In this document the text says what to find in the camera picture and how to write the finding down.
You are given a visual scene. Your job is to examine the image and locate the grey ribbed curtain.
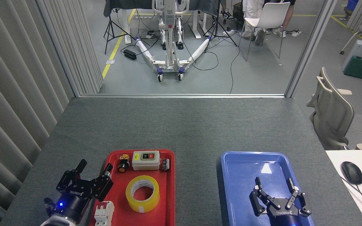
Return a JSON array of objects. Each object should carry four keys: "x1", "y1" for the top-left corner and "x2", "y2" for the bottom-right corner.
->
[{"x1": 0, "y1": 0, "x2": 103, "y2": 226}]

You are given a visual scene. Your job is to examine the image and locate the person's foot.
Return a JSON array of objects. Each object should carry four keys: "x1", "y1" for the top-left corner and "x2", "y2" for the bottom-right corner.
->
[{"x1": 220, "y1": 0, "x2": 235, "y2": 21}]

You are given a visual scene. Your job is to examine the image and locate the person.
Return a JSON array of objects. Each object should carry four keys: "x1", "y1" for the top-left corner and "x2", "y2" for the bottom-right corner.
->
[{"x1": 242, "y1": 0, "x2": 295, "y2": 45}]

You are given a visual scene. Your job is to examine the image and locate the grey two-button switch box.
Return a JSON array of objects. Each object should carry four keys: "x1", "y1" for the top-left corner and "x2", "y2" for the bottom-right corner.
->
[{"x1": 132, "y1": 151, "x2": 161, "y2": 171}]

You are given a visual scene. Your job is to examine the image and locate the black orange push button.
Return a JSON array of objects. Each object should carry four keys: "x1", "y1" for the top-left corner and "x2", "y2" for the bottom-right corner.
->
[{"x1": 118, "y1": 154, "x2": 130, "y2": 173}]

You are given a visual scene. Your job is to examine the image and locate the white circuit breaker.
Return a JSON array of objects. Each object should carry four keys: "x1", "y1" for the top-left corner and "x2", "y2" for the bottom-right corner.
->
[{"x1": 94, "y1": 201, "x2": 115, "y2": 226}]

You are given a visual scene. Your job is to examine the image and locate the white stand on wheels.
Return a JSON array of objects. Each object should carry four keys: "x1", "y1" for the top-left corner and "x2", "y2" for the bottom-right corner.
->
[{"x1": 135, "y1": 0, "x2": 211, "y2": 82}]

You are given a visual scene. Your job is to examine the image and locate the white desk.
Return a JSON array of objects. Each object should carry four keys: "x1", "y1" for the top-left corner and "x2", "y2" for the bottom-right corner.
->
[{"x1": 326, "y1": 150, "x2": 362, "y2": 226}]

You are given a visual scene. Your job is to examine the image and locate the black power brick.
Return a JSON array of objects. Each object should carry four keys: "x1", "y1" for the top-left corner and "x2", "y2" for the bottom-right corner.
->
[{"x1": 123, "y1": 49, "x2": 137, "y2": 61}]

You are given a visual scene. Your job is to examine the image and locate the beige office chair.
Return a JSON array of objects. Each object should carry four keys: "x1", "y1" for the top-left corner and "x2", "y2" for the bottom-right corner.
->
[{"x1": 307, "y1": 67, "x2": 355, "y2": 150}]

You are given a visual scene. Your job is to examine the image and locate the blue plastic tray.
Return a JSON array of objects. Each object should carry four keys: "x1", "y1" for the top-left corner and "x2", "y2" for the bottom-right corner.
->
[{"x1": 221, "y1": 151, "x2": 315, "y2": 226}]

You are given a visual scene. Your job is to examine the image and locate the black computer mouse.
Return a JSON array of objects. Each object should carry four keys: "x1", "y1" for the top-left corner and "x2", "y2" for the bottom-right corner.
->
[{"x1": 341, "y1": 161, "x2": 362, "y2": 185}]

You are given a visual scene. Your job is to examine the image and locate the silver post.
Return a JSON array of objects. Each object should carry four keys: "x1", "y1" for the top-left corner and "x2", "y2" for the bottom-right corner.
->
[{"x1": 285, "y1": 0, "x2": 338, "y2": 98}]

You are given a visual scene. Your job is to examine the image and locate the red plastic tray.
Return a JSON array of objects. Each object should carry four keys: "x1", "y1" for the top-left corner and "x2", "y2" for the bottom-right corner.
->
[{"x1": 89, "y1": 149, "x2": 175, "y2": 226}]

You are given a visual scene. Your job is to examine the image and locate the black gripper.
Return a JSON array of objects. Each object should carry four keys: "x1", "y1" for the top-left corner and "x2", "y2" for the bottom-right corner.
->
[
  {"x1": 44, "y1": 159, "x2": 114, "y2": 222},
  {"x1": 249, "y1": 177, "x2": 312, "y2": 226}
]

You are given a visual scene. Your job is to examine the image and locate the yellow tape roll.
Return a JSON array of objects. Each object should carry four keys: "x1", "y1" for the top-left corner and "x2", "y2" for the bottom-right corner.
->
[{"x1": 125, "y1": 175, "x2": 160, "y2": 213}]

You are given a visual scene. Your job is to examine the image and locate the white plastic chair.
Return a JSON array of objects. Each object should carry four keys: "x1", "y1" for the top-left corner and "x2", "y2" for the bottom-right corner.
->
[{"x1": 238, "y1": 2, "x2": 291, "y2": 62}]

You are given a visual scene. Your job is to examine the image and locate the black tripod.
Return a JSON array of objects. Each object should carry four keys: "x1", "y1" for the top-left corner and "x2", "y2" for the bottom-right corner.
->
[
  {"x1": 103, "y1": 8, "x2": 136, "y2": 55},
  {"x1": 204, "y1": 0, "x2": 238, "y2": 53}
]

